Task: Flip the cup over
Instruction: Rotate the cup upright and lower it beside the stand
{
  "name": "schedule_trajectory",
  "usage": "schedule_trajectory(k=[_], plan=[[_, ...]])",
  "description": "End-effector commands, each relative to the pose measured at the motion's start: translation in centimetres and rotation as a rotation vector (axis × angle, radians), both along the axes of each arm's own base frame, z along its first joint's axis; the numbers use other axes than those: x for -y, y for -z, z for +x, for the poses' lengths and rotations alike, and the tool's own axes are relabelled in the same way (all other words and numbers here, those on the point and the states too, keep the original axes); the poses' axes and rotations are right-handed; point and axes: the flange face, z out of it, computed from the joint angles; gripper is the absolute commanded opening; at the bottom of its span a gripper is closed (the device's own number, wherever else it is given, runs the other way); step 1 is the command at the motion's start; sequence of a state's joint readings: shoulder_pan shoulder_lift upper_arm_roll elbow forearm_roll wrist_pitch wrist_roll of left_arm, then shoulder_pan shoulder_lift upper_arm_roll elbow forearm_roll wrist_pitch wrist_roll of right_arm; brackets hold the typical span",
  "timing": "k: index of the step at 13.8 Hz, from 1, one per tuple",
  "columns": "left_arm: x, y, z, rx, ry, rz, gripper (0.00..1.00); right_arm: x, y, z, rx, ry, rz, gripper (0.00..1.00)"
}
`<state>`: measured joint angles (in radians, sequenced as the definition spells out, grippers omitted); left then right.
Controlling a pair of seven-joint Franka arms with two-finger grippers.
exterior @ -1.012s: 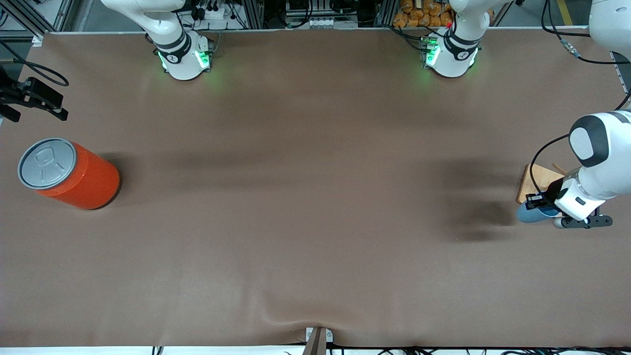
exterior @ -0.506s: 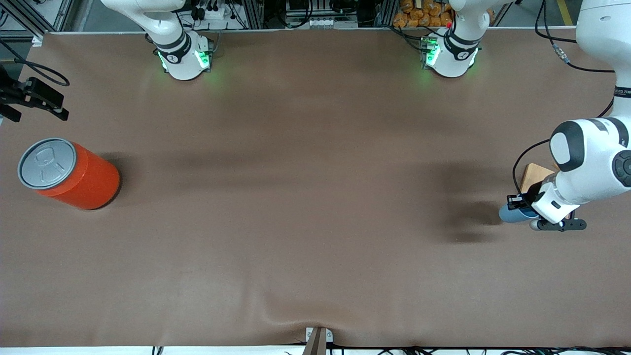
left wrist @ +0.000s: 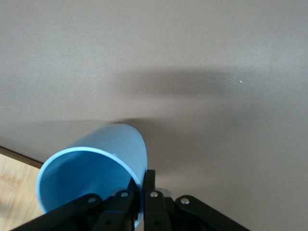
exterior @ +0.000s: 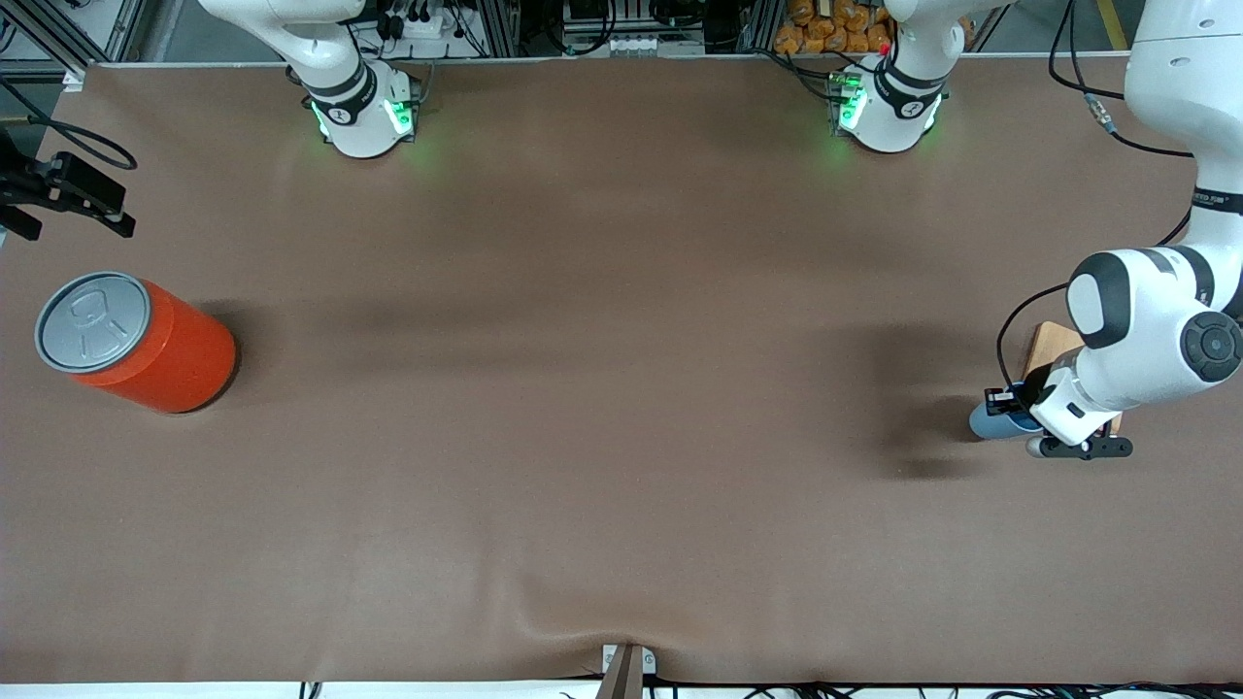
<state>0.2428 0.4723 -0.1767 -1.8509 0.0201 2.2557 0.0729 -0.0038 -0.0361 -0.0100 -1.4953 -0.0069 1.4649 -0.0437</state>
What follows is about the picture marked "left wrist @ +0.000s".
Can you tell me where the brown table mat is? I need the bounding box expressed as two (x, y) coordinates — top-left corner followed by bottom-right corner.
(0, 0), (308, 231)

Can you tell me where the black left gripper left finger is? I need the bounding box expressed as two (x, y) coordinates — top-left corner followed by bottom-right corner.
(9, 178), (142, 231)

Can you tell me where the wooden mug tree stand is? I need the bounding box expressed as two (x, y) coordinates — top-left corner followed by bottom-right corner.
(0, 146), (46, 231)

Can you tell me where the light blue plastic cup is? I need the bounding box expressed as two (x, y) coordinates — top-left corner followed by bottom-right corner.
(35, 123), (148, 229)

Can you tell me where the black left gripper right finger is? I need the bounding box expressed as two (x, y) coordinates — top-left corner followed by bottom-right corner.
(143, 169), (251, 231)

